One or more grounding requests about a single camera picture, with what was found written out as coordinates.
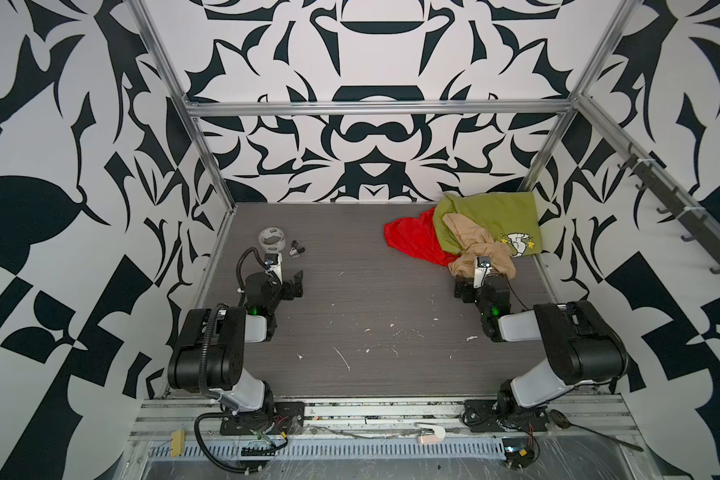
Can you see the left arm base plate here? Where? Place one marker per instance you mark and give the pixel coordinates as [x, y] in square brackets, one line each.
[280, 416]

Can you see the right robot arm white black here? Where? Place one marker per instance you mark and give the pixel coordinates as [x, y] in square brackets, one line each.
[581, 349]

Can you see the green cloth with print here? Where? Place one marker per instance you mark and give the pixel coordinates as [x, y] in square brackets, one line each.
[509, 217]

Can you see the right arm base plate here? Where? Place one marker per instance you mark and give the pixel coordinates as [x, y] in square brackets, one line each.
[483, 416]

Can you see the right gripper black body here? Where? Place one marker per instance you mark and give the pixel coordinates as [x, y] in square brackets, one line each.
[471, 294]

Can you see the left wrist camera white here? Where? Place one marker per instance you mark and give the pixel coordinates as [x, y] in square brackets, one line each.
[273, 263]

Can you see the clear tape roll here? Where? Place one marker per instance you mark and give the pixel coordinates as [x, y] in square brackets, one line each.
[272, 240]

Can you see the black wall hook rack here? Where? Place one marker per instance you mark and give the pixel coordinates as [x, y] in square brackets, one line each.
[676, 203]

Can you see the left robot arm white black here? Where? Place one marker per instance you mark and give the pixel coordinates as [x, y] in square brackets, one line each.
[208, 357]

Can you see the beige tan cloth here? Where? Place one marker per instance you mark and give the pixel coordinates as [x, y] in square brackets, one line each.
[476, 241]

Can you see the small electronics board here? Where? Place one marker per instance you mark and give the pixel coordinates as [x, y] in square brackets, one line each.
[520, 453]

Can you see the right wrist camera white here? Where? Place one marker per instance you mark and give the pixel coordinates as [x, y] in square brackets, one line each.
[482, 269]

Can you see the red cloth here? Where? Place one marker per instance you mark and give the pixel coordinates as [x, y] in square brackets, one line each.
[416, 238]

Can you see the yellow tag piece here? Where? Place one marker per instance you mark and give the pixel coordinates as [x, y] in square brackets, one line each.
[177, 443]

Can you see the white plastic hook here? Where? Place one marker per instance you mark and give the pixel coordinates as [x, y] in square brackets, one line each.
[430, 433]

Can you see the black binder clip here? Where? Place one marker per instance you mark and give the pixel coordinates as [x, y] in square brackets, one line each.
[296, 249]

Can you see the white slotted cable duct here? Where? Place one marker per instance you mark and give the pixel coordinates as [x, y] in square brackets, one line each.
[366, 449]

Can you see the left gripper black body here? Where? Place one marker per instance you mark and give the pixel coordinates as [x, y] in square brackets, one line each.
[277, 293]

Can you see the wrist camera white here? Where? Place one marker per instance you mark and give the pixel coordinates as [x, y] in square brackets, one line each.
[482, 269]
[273, 263]

